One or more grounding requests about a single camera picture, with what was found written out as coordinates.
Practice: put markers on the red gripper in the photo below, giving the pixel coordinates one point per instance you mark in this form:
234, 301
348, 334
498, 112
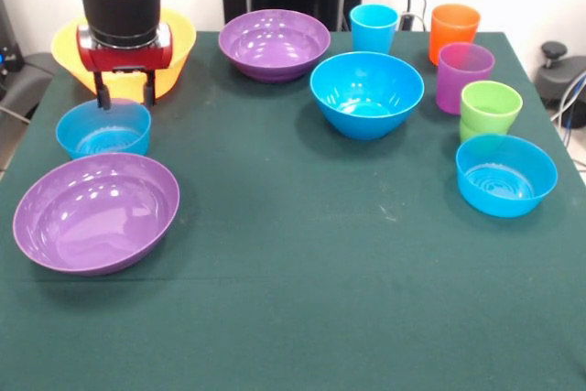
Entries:
128, 59

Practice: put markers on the small blue bowl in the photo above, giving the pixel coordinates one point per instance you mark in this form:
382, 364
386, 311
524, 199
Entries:
503, 180
105, 130

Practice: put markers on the large deep blue bowl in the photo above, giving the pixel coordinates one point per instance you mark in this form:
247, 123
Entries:
366, 89

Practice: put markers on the black electronic device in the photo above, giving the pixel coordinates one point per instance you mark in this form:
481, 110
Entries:
9, 34

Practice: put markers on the orange cup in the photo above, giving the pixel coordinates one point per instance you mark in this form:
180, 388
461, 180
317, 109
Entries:
453, 29

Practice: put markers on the black power strip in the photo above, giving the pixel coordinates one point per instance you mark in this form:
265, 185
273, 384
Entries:
406, 22

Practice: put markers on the blue cup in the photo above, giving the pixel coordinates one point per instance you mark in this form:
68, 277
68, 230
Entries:
373, 31

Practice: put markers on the purple cup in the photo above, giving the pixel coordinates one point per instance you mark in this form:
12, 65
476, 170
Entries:
458, 84

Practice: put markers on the purple bowl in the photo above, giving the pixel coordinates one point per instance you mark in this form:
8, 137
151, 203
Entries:
274, 43
96, 221

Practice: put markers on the yellow bowl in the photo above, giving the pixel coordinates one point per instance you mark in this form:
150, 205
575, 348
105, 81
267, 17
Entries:
181, 38

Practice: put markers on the green cup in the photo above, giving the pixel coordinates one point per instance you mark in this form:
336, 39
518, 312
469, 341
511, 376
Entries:
468, 133
491, 109

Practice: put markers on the black knobbed equipment base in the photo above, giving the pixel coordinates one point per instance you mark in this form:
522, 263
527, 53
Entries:
558, 79

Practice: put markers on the dark green tablecloth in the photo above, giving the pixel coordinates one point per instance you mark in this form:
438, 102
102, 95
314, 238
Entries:
293, 272

